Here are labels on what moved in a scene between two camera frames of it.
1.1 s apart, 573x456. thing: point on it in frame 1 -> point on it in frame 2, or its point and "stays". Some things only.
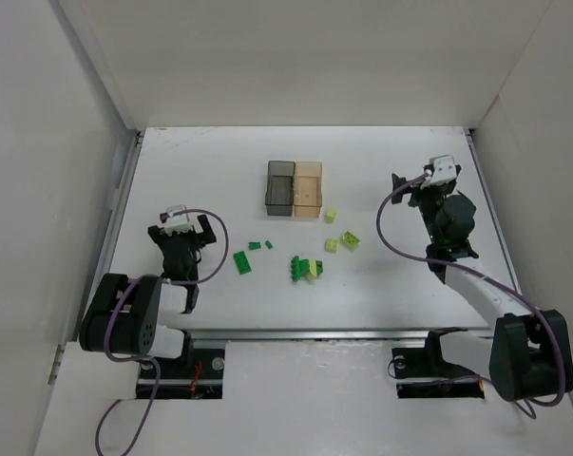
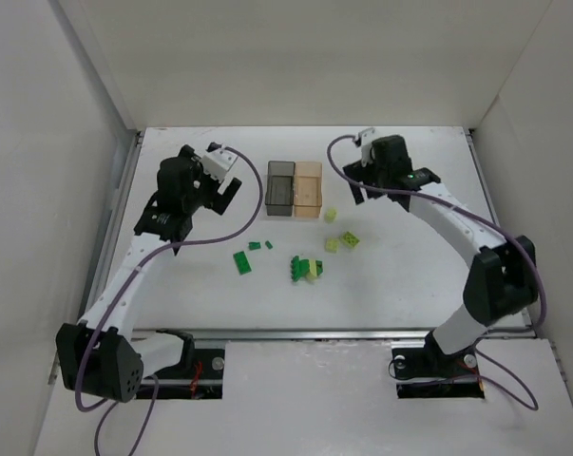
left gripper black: x=181 y=237 -> x=224 y=198
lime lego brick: x=331 y=216 stays
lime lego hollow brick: x=350 y=239 stays
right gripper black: x=424 y=194 -> x=358 y=181
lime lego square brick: x=332 y=246 stays
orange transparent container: x=308 y=189 stays
